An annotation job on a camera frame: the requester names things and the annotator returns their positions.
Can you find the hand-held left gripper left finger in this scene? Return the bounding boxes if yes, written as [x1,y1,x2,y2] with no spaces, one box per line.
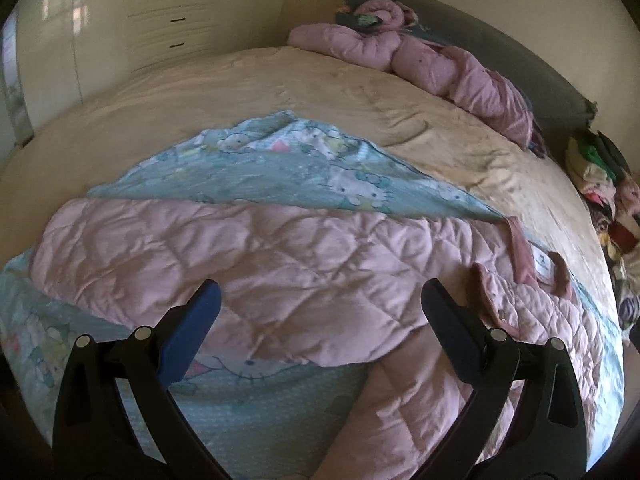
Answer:
[52,278,232,480]

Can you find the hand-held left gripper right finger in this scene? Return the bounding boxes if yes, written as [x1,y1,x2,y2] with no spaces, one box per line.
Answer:
[414,278,587,480]

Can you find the pink quilted jacket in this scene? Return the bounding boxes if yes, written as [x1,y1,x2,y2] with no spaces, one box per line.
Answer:
[30,197,626,480]

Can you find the pile of mixed clothes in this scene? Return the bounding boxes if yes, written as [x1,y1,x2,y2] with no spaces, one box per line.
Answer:
[565,130,640,331]

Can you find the cartoon cat print blanket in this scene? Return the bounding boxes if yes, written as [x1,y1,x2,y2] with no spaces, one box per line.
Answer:
[0,110,626,480]

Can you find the bed with beige cover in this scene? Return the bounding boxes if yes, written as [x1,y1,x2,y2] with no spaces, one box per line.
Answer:
[0,46,621,331]

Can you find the grey padded headboard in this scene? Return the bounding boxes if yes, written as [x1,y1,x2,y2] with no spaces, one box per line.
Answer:
[345,0,598,136]

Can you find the pink crumpled duvet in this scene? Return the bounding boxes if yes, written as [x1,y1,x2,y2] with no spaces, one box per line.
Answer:
[287,0,536,150]

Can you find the cream wardrobe with drawers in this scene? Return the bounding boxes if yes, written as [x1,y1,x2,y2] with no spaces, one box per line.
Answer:
[0,0,291,146]

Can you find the dark printed pillow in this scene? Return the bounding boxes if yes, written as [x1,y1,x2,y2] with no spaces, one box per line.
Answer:
[334,9,385,31]

